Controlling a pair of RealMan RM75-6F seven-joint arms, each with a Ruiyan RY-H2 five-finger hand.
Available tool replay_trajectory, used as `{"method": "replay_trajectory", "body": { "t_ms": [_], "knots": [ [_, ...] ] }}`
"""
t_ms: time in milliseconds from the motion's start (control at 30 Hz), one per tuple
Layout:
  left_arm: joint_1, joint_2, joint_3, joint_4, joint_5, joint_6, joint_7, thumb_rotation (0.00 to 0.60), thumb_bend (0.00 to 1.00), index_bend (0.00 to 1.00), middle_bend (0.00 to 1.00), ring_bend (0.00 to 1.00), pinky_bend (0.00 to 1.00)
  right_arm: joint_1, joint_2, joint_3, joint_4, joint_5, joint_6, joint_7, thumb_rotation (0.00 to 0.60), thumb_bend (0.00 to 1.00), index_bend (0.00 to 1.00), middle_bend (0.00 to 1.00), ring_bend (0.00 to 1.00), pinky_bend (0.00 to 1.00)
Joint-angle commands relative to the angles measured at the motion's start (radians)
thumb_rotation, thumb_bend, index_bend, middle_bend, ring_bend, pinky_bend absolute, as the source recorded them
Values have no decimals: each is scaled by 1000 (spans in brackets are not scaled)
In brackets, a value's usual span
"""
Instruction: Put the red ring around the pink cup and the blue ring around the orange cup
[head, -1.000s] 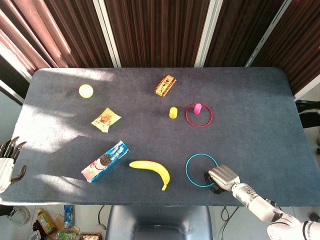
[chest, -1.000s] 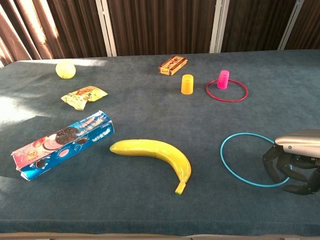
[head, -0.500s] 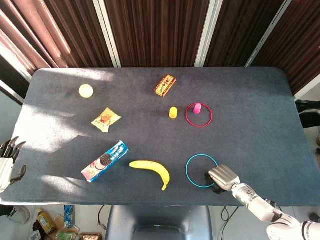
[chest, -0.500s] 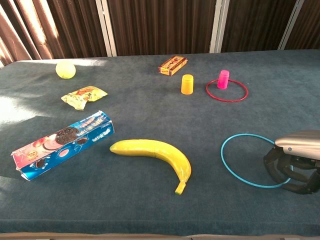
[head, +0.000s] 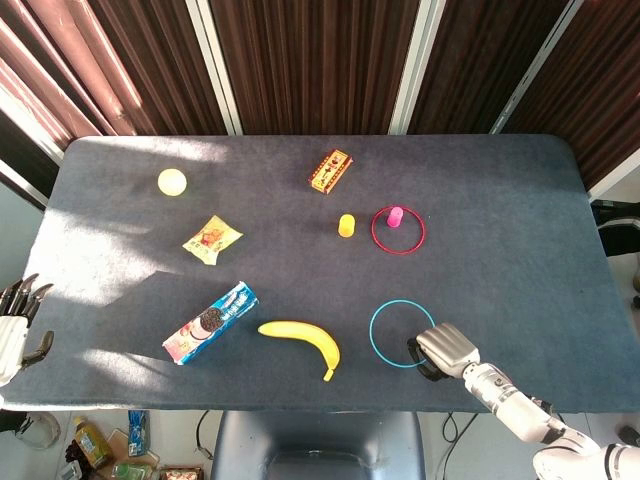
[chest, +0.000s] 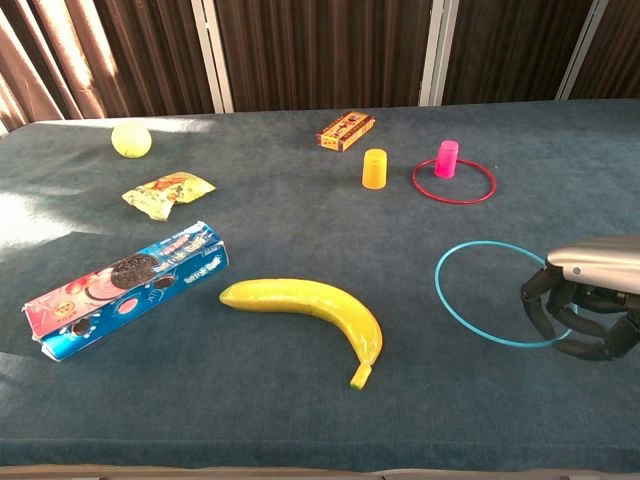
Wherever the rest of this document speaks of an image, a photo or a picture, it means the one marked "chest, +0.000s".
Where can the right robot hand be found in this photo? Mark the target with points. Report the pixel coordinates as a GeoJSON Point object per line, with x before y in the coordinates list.
{"type": "Point", "coordinates": [595, 262]}

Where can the pink plastic cup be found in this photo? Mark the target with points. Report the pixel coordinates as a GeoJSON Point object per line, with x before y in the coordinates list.
{"type": "Point", "coordinates": [446, 160]}

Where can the orange plastic cup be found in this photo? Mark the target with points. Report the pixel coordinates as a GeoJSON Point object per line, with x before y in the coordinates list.
{"type": "Point", "coordinates": [374, 171]}

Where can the brown pleated curtain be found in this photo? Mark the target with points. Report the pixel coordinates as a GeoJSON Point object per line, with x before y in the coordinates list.
{"type": "Point", "coordinates": [617, 55]}
{"type": "Point", "coordinates": [325, 50]}
{"type": "Point", "coordinates": [510, 50]}
{"type": "Point", "coordinates": [125, 55]}

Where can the yellow banana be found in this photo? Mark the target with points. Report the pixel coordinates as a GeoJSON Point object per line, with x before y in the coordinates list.
{"type": "Point", "coordinates": [320, 300]}

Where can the small red yellow box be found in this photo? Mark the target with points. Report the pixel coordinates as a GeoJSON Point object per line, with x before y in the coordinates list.
{"type": "Point", "coordinates": [345, 131]}

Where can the blue felt table cover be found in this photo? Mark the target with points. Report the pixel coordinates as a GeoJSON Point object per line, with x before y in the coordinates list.
{"type": "Point", "coordinates": [300, 425]}

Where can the yellow snack packet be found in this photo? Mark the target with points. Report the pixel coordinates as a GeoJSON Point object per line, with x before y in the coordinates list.
{"type": "Point", "coordinates": [167, 192]}

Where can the blue cookie box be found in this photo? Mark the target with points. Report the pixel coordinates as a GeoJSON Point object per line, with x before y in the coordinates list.
{"type": "Point", "coordinates": [125, 290]}

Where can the yellow ball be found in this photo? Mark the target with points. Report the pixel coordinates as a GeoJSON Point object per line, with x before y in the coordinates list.
{"type": "Point", "coordinates": [131, 140]}

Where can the white frame post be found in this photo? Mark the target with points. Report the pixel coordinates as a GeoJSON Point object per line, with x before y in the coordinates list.
{"type": "Point", "coordinates": [212, 55]}
{"type": "Point", "coordinates": [436, 50]}
{"type": "Point", "coordinates": [580, 50]}

